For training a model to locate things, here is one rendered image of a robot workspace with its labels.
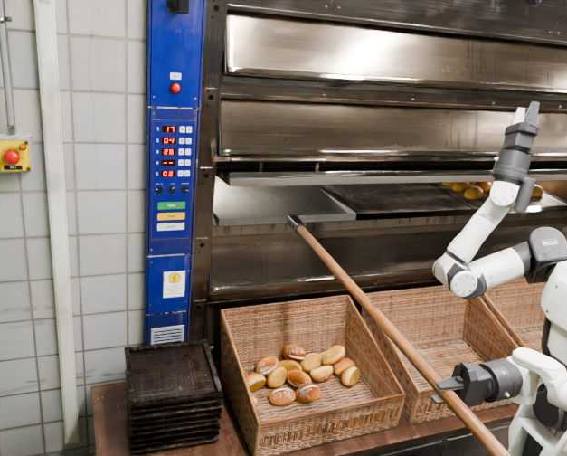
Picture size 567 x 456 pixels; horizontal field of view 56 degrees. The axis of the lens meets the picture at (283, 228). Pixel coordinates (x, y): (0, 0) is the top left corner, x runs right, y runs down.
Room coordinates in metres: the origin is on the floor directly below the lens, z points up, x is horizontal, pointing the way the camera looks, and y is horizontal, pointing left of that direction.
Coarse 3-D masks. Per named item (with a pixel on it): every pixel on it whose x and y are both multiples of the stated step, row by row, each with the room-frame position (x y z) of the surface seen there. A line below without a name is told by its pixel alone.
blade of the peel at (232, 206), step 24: (216, 192) 2.01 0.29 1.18; (240, 192) 2.04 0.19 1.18; (264, 192) 2.08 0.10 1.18; (288, 192) 2.12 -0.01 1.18; (312, 192) 2.15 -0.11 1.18; (216, 216) 1.73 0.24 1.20; (240, 216) 1.80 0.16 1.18; (264, 216) 1.83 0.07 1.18; (312, 216) 1.84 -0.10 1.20; (336, 216) 1.88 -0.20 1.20
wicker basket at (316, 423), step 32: (224, 320) 1.62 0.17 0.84; (256, 320) 1.71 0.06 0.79; (320, 320) 1.82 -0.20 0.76; (352, 320) 1.83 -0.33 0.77; (224, 352) 1.60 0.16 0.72; (320, 352) 1.79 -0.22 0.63; (352, 352) 1.80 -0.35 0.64; (224, 384) 1.56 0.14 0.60; (288, 384) 1.62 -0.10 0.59; (320, 384) 1.64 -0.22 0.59; (384, 384) 1.58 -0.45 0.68; (256, 416) 1.27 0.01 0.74; (288, 416) 1.45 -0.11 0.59; (320, 416) 1.34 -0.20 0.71; (352, 416) 1.39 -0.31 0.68; (256, 448) 1.25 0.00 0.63; (288, 448) 1.30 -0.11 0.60
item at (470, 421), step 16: (320, 256) 1.53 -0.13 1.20; (336, 272) 1.42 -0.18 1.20; (352, 288) 1.34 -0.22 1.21; (368, 304) 1.26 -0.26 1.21; (384, 320) 1.18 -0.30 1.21; (400, 336) 1.12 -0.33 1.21; (416, 352) 1.06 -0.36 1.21; (416, 368) 1.03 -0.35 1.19; (432, 368) 1.01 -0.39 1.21; (432, 384) 0.97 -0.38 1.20; (448, 400) 0.92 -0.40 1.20; (464, 416) 0.87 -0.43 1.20; (480, 432) 0.83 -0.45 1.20; (496, 448) 0.79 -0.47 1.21
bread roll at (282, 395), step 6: (276, 390) 1.52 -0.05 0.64; (282, 390) 1.51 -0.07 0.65; (288, 390) 1.52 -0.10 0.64; (270, 396) 1.50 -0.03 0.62; (276, 396) 1.50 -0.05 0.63; (282, 396) 1.50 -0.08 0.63; (288, 396) 1.51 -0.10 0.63; (294, 396) 1.52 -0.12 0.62; (276, 402) 1.49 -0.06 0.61; (282, 402) 1.49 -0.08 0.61; (288, 402) 1.50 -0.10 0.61
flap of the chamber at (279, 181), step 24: (216, 168) 1.71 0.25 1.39; (240, 168) 1.74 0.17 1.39; (264, 168) 1.77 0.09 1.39; (288, 168) 1.80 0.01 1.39; (312, 168) 1.84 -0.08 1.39; (336, 168) 1.87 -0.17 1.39; (360, 168) 1.91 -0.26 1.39; (384, 168) 1.95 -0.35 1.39; (408, 168) 1.99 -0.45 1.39; (432, 168) 2.03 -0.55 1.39; (456, 168) 2.07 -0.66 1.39; (480, 168) 2.11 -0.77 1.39; (552, 168) 2.25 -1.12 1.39
